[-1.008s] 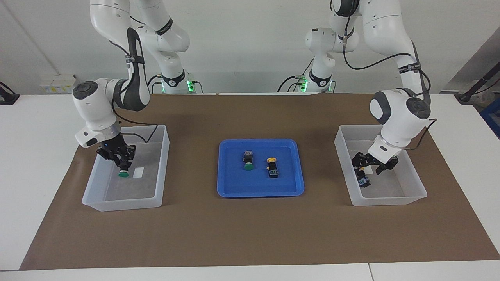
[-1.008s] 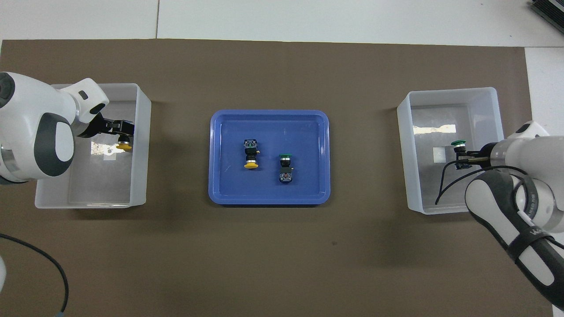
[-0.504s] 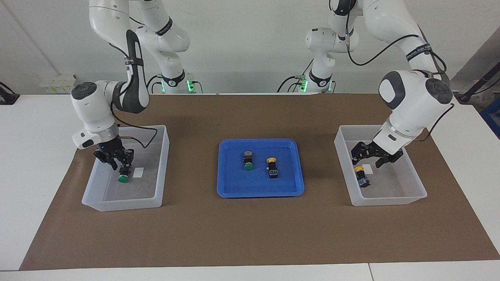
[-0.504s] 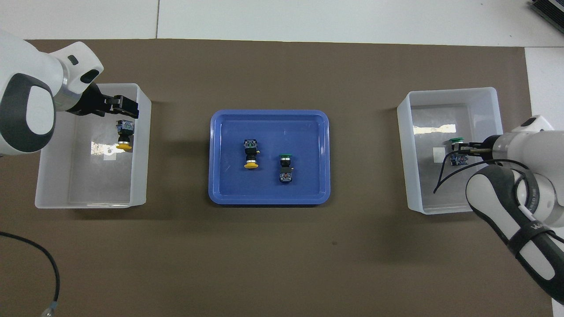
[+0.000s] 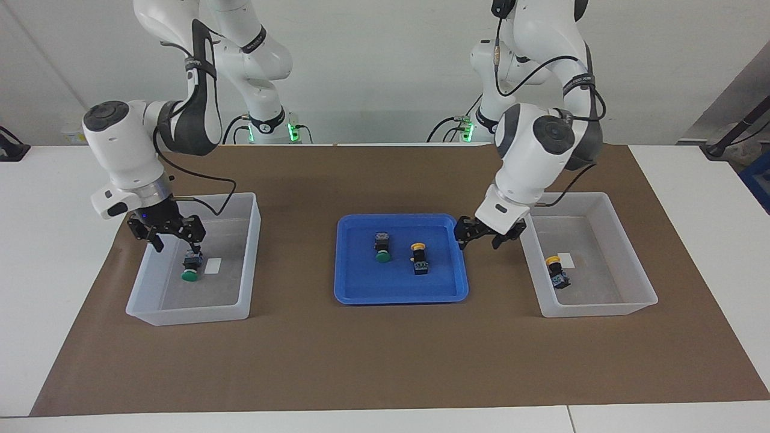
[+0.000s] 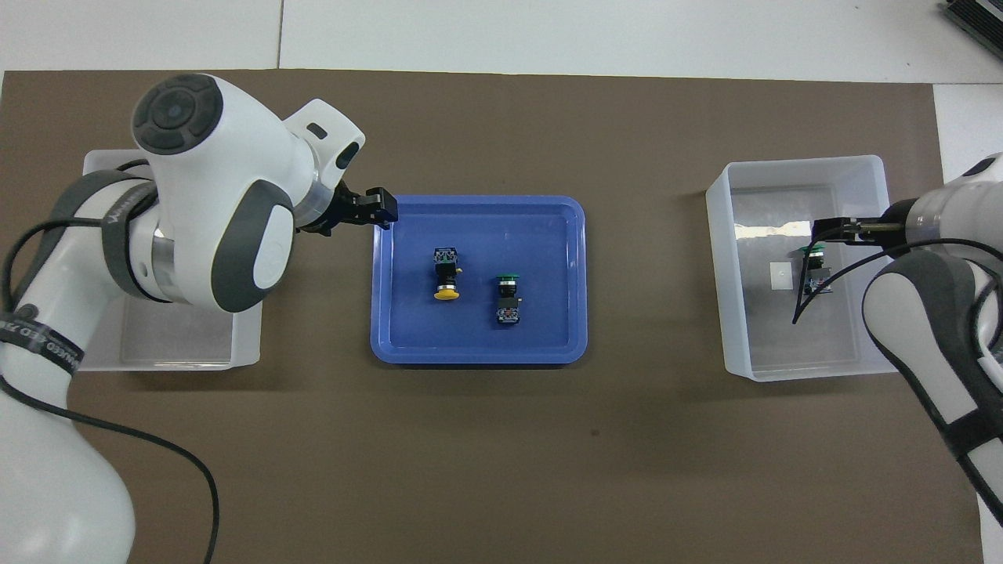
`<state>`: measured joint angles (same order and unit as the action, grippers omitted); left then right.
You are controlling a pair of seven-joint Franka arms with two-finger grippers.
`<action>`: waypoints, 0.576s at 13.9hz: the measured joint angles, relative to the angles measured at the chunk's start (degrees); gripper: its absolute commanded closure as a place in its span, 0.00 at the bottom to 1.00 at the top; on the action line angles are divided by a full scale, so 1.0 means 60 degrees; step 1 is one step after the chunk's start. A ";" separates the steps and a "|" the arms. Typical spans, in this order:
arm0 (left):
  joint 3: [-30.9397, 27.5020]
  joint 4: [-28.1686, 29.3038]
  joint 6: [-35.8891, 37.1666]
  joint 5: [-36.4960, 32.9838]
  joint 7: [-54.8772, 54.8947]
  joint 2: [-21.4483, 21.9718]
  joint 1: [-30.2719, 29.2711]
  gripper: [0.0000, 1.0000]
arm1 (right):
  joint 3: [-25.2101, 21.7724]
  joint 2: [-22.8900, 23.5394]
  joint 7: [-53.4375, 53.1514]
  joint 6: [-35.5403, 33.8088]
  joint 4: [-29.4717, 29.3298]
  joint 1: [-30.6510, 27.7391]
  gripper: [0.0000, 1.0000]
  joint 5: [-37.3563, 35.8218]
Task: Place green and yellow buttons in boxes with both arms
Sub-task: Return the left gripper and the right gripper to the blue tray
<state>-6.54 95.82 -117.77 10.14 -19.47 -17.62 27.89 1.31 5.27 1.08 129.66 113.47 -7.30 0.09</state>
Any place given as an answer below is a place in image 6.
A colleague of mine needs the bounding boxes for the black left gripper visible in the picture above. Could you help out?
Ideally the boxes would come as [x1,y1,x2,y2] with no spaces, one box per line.
[298,180,399,236]

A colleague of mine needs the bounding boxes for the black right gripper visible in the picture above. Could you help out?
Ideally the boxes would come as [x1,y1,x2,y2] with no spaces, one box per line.
[813,213,902,245]

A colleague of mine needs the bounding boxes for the green push button switch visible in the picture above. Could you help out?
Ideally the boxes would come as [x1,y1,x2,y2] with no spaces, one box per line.
[798,243,835,297]
[495,273,524,326]

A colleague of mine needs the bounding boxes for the yellow push button switch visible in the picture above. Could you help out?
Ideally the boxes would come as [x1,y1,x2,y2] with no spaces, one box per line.
[433,247,463,302]

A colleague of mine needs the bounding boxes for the translucent white plastic box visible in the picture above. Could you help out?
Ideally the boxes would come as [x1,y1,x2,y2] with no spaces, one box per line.
[705,154,916,383]
[78,149,263,373]

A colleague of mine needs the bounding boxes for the blue plastic tray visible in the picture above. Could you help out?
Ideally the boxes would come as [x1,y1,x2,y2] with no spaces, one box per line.
[370,194,588,366]

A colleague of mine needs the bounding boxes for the black ribbed device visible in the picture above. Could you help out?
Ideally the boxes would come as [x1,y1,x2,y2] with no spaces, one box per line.
[943,0,1003,49]

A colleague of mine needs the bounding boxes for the brown paper table mat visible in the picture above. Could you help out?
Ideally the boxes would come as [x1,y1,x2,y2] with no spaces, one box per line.
[0,69,984,564]

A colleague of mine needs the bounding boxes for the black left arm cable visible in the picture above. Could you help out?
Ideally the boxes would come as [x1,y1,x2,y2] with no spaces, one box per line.
[0,161,220,564]

